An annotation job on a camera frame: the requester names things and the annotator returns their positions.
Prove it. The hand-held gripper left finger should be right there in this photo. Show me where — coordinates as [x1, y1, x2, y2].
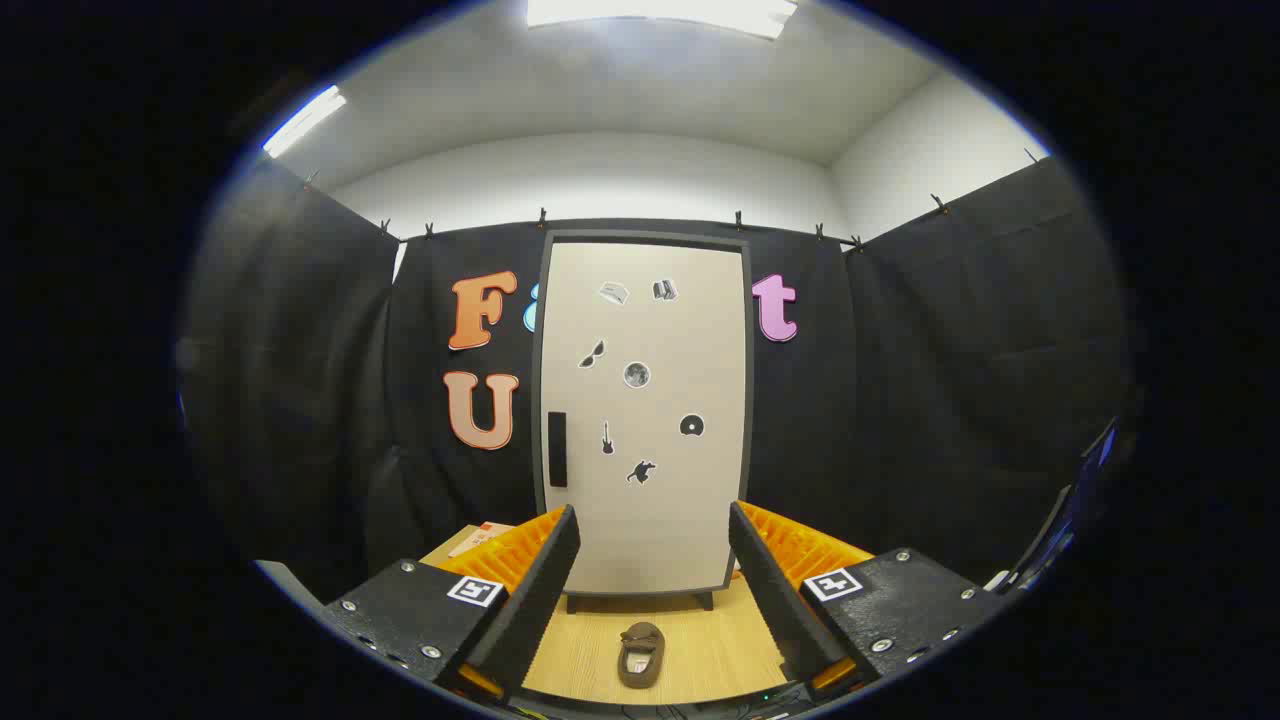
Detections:
[320, 505, 582, 701]

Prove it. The brown fuzzy shoe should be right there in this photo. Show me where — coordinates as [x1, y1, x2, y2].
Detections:
[617, 621, 666, 690]

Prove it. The dark grey shoe cabinet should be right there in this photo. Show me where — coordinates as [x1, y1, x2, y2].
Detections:
[531, 230, 755, 614]

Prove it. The ceiling light panel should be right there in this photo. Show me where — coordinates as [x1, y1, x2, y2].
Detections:
[527, 0, 798, 39]
[262, 85, 347, 159]

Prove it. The black backdrop cloth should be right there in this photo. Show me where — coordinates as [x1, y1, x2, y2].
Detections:
[180, 155, 1136, 601]

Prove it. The beige shoe cabinet door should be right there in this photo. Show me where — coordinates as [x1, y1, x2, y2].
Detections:
[538, 238, 751, 595]

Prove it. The beige orange book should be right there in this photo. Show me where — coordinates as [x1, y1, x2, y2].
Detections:
[447, 521, 516, 558]

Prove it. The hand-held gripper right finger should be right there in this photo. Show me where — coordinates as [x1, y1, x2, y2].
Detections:
[728, 500, 1006, 696]

